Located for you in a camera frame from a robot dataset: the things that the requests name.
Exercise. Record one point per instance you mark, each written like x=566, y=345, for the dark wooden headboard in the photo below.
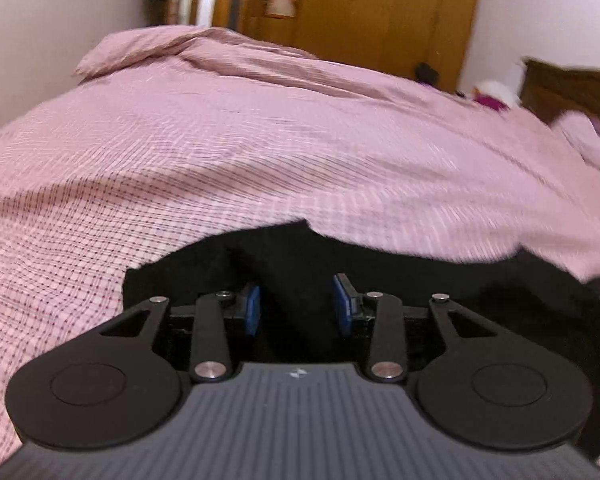
x=565, y=85

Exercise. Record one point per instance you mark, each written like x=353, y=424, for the wooden wardrobe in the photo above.
x=380, y=10

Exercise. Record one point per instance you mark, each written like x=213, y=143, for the purple cloth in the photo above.
x=492, y=103

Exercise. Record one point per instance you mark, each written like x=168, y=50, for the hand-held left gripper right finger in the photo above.
x=341, y=305

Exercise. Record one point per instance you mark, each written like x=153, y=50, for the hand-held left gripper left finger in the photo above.
x=252, y=310

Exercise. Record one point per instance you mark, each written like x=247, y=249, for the black buttoned cardigan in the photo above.
x=290, y=260

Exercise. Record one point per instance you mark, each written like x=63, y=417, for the white plush toy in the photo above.
x=497, y=89

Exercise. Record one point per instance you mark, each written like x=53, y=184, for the wooden door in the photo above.
x=225, y=5

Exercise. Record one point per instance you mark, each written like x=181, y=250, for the small black bag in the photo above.
x=426, y=74

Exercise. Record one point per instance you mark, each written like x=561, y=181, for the white lidded container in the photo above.
x=281, y=5

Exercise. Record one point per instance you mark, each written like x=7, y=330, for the pink checked blanket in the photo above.
x=230, y=135

